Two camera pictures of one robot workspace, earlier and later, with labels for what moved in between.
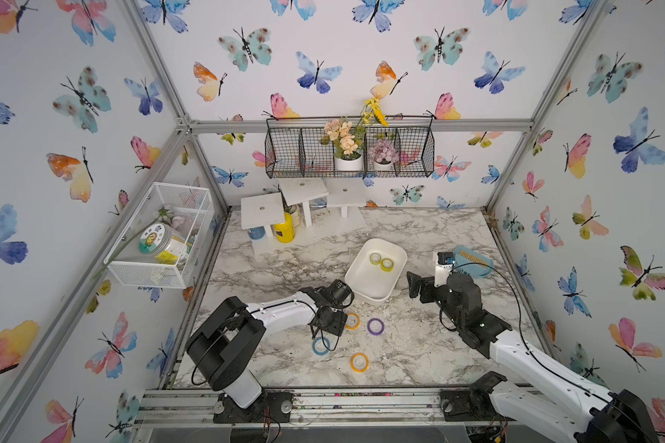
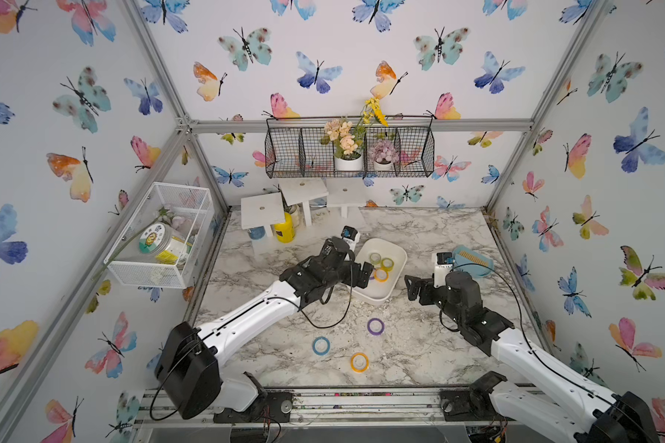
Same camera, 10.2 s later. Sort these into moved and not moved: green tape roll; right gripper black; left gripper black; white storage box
Moved: left gripper black
Not moved: green tape roll; white storage box; right gripper black
